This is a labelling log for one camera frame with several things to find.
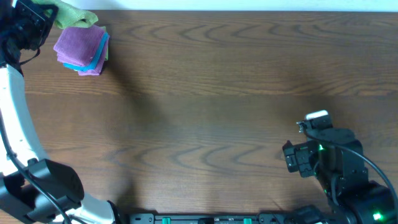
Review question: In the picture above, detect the purple folded cloth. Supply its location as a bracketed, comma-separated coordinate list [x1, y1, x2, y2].
[53, 25, 105, 67]
[78, 38, 109, 76]

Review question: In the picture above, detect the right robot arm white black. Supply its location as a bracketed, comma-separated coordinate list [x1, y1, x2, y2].
[282, 117, 397, 223]

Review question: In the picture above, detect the green microfiber cloth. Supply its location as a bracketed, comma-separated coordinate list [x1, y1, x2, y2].
[32, 0, 98, 29]

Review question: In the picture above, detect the purple folded cloth top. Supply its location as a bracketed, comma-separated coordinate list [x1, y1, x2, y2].
[53, 25, 105, 67]

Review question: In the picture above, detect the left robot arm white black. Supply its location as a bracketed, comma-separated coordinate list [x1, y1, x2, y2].
[1, 0, 125, 223]

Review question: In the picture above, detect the purple folded cloth bottom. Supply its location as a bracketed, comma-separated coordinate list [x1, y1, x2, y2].
[78, 38, 109, 76]

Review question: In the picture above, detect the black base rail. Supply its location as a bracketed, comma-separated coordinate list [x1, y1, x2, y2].
[127, 212, 338, 224]

